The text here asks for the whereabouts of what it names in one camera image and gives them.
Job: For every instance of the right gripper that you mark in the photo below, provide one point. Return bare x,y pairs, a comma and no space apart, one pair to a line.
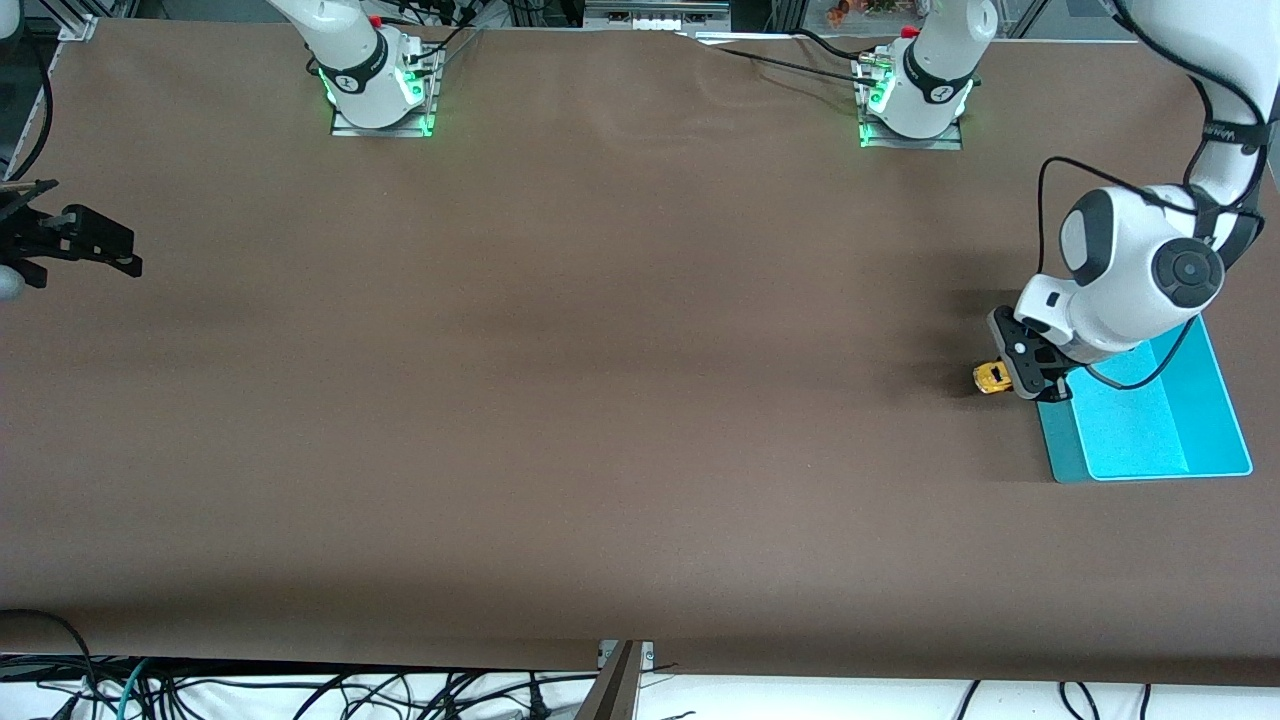
25,232

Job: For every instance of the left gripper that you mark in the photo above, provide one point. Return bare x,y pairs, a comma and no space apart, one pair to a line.
1057,388

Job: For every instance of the yellow toy beetle car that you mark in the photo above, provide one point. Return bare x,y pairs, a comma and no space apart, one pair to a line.
990,378

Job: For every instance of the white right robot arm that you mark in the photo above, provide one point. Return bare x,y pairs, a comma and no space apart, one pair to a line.
355,80

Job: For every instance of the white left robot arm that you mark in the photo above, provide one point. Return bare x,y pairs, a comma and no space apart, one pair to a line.
1130,280

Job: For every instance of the cyan plastic bin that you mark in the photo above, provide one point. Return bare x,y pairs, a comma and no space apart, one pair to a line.
1150,430

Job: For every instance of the brown table cover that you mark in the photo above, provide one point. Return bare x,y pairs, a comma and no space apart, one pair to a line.
640,300

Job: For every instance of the white device with ports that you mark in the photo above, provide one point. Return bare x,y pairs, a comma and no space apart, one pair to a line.
655,15

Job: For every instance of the aluminium frame rail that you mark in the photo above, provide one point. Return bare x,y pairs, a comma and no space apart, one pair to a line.
78,25

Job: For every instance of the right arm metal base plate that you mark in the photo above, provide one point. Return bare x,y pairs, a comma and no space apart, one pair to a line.
345,128

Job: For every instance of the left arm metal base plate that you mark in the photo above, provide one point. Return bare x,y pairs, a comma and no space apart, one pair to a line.
950,143

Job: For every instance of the silver metal bracket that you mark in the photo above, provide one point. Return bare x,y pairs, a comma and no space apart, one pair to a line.
648,652

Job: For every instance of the dark metal post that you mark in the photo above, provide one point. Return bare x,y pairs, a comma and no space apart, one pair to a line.
612,690

